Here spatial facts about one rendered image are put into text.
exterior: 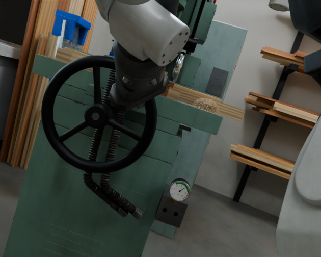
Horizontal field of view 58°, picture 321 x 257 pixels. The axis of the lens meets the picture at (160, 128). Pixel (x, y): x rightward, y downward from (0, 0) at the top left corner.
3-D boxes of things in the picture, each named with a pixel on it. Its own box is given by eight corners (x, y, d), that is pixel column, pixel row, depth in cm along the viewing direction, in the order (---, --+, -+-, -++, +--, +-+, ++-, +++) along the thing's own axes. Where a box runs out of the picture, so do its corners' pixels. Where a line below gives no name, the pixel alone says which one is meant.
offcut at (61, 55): (54, 59, 89) (57, 47, 89) (54, 58, 93) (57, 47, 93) (69, 63, 91) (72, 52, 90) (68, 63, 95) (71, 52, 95)
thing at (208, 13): (185, 35, 117) (197, -2, 115) (185, 39, 125) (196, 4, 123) (205, 42, 116) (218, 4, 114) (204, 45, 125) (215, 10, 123)
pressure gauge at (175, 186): (163, 203, 84) (172, 177, 83) (164, 198, 88) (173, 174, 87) (184, 210, 84) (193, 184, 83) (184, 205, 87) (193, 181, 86)
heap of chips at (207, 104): (192, 106, 87) (196, 94, 87) (191, 104, 101) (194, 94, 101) (220, 116, 87) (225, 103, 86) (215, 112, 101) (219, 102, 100)
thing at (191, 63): (169, 80, 117) (179, 51, 116) (170, 81, 124) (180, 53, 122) (192, 87, 117) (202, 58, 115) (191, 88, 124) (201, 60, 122)
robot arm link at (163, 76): (124, 124, 56) (121, 95, 45) (101, 86, 59) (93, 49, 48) (178, 97, 59) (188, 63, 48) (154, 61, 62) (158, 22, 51)
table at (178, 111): (12, 69, 80) (17, 48, 79) (59, 76, 110) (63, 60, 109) (221, 140, 77) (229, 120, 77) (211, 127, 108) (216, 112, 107)
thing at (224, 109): (81, 67, 103) (84, 56, 103) (83, 67, 105) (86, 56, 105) (241, 121, 101) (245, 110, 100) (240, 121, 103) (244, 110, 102)
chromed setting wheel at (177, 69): (168, 79, 109) (179, 47, 107) (170, 81, 121) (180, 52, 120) (176, 82, 109) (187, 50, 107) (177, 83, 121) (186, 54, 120)
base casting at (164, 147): (38, 118, 91) (46, 90, 90) (95, 109, 148) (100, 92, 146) (174, 165, 89) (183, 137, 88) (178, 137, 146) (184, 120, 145)
